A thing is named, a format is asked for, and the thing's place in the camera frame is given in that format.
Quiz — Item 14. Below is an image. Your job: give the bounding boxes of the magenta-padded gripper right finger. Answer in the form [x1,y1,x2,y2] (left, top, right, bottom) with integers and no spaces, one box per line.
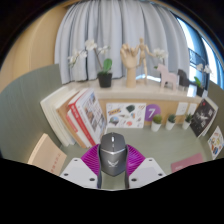
[124,143,167,190]

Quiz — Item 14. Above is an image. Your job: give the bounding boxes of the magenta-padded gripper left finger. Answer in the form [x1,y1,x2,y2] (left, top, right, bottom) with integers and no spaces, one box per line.
[59,143,103,190]

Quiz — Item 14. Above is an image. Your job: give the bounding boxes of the grey black computer mouse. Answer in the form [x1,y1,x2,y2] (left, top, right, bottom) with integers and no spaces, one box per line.
[97,132,129,178]

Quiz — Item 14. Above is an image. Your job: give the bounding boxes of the pink mouse pad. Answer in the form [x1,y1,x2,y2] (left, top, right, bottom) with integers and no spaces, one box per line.
[170,152,205,173]

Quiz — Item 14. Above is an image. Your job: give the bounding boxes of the beige paperback book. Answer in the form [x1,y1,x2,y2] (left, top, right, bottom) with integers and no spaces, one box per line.
[27,133,68,177]

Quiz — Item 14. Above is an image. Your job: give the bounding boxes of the small plant in white pot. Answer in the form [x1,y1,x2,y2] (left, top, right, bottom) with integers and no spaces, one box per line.
[181,113,194,131]
[150,114,164,133]
[165,114,177,131]

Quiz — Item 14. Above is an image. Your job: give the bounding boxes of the slim white red-spined book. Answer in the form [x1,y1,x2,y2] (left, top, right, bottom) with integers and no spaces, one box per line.
[65,109,88,148]

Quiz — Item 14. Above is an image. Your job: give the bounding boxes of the red book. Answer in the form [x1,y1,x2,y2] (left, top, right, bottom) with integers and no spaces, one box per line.
[66,89,98,148]

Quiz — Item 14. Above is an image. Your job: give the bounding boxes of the brown kraft book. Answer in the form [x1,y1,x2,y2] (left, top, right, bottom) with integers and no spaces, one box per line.
[54,89,88,149]

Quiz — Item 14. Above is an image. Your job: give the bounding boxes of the purple round number sign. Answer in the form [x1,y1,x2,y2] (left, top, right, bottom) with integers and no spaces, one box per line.
[144,103,162,122]

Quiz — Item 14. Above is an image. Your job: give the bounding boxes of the white sticker picture card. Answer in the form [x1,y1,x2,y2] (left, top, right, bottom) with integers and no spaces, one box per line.
[105,102,147,129]

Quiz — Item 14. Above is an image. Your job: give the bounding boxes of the thick white book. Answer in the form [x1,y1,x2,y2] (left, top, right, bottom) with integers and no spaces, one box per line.
[39,85,77,148]

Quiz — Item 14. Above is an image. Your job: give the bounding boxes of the colourful picture card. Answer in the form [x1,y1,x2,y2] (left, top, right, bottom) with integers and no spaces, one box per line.
[207,125,224,160]

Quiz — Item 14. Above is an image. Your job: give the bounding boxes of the black cover book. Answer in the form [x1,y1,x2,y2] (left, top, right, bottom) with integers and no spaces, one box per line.
[189,98,216,138]

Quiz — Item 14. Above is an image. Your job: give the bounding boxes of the green desk partition panel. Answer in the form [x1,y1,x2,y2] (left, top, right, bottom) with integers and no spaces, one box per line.
[208,84,224,134]
[0,63,73,164]

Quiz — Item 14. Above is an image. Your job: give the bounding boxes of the wooden desk shelf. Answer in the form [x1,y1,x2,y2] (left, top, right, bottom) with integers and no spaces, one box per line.
[63,77,209,129]

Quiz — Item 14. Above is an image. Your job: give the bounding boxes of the white orchid in black pot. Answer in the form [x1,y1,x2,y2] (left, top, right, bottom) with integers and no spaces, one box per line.
[193,63,213,98]
[67,38,114,89]

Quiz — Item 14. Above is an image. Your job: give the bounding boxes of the pink wooden horse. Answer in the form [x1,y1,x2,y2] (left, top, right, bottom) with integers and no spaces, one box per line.
[156,63,179,92]

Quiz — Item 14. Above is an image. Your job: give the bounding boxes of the black wooden horse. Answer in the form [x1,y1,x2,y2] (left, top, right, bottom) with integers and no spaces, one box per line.
[177,68,191,88]

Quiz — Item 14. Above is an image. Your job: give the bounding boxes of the wooden hand model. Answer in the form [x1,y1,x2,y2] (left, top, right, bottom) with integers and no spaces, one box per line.
[119,43,140,89]

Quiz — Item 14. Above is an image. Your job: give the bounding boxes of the white orchid flowers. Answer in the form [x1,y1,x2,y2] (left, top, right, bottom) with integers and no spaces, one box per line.
[152,48,169,71]

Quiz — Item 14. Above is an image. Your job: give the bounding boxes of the dark-framed window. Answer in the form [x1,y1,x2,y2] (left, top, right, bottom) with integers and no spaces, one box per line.
[174,16,224,88]

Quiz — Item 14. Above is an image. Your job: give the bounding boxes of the grey curtain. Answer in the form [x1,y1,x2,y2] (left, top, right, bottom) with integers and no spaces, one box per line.
[54,3,190,85]

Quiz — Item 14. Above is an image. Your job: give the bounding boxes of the white wall socket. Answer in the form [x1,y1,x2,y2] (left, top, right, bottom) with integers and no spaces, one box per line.
[175,101,189,116]
[187,102,198,116]

